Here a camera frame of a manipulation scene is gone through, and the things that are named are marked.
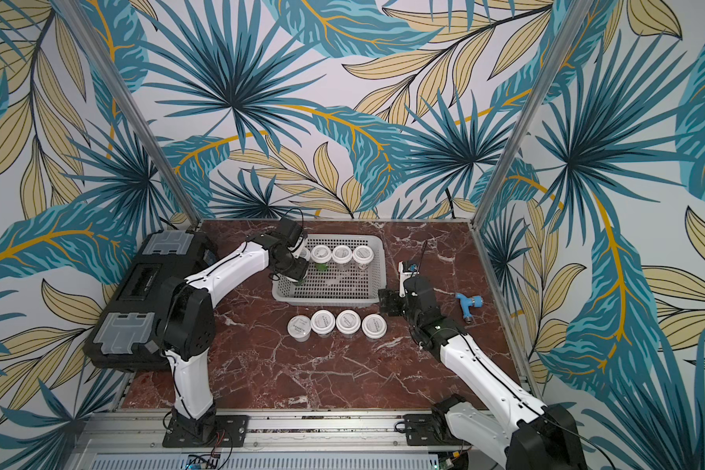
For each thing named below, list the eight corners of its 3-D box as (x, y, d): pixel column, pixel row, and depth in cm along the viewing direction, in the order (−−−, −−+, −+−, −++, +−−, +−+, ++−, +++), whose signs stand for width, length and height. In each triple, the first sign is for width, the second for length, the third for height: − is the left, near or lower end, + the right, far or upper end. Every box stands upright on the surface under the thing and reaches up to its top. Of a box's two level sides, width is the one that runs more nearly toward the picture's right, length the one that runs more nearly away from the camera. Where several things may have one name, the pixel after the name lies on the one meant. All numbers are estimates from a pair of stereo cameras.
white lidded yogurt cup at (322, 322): (311, 340, 90) (308, 330, 84) (313, 320, 94) (311, 309, 89) (334, 340, 90) (333, 330, 85) (335, 320, 94) (334, 309, 89)
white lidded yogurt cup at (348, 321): (335, 340, 91) (334, 330, 85) (336, 320, 95) (335, 309, 89) (360, 340, 91) (360, 330, 85) (359, 321, 95) (360, 309, 89)
